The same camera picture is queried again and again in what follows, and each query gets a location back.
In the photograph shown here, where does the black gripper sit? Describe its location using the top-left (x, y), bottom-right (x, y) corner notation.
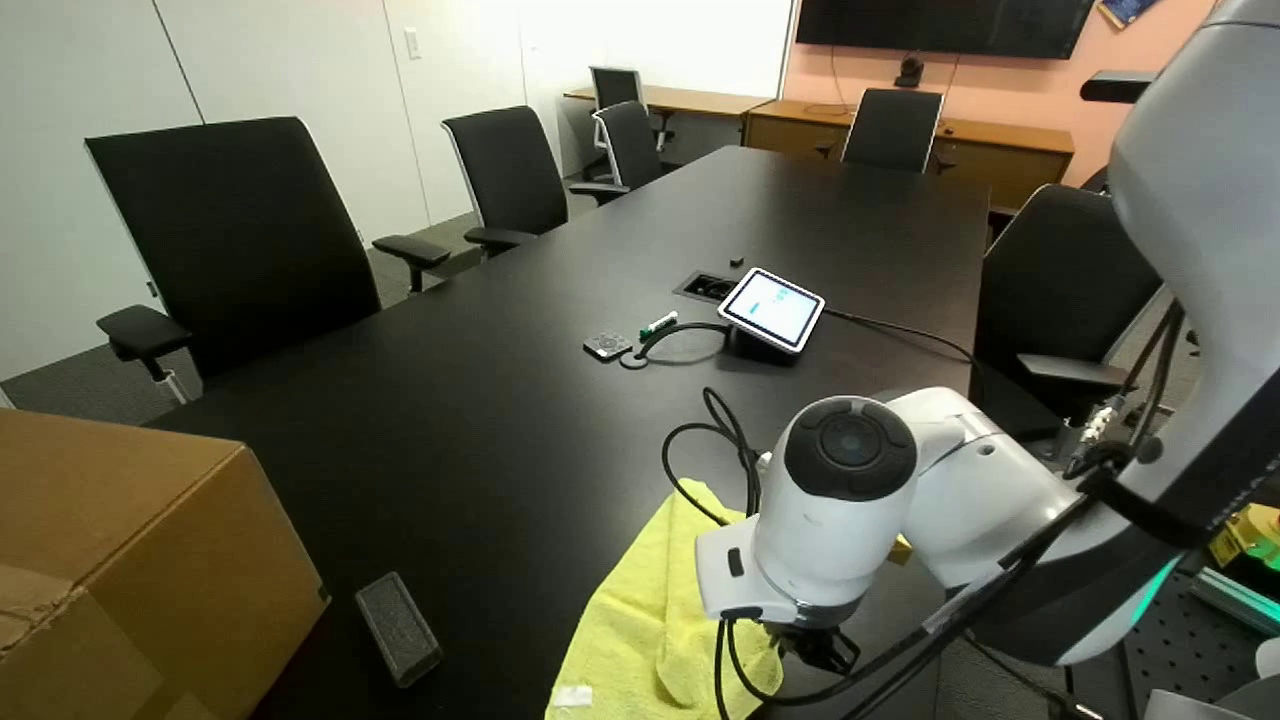
top-left (781, 628), bottom-right (862, 678)

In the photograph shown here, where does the yellow-green towel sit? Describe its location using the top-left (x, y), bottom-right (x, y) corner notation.
top-left (546, 478), bottom-right (784, 720)

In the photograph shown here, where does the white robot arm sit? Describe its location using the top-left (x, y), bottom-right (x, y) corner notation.
top-left (696, 0), bottom-right (1280, 664)

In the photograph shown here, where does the white touchscreen tablet controller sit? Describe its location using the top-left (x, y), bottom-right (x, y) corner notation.
top-left (716, 268), bottom-right (826, 362)

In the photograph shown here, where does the right side black office chair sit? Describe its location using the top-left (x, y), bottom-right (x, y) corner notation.
top-left (972, 185), bottom-right (1161, 442)

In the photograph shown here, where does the black table power outlet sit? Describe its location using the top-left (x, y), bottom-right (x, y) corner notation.
top-left (356, 571), bottom-right (446, 690)

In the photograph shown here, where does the yellow green packet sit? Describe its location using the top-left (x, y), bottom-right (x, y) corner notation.
top-left (1209, 505), bottom-right (1280, 571)

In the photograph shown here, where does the head end black office chair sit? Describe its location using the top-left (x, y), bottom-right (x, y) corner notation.
top-left (845, 87), bottom-right (940, 174)

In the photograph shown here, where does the far left black office chair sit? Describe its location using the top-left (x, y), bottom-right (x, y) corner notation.
top-left (572, 67), bottom-right (672, 205)

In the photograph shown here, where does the brown cardboard box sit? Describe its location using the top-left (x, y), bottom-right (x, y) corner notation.
top-left (0, 413), bottom-right (329, 720)

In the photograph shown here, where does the near left black office chair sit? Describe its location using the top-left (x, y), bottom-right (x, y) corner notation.
top-left (90, 115), bottom-right (379, 406)

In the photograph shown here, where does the black table cable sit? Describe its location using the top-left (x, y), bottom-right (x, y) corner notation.
top-left (616, 307), bottom-right (980, 373)

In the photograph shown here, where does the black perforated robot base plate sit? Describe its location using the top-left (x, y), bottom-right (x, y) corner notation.
top-left (1069, 594), bottom-right (1280, 720)

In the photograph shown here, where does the wall mounted black television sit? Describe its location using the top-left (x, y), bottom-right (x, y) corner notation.
top-left (797, 0), bottom-right (1094, 61)

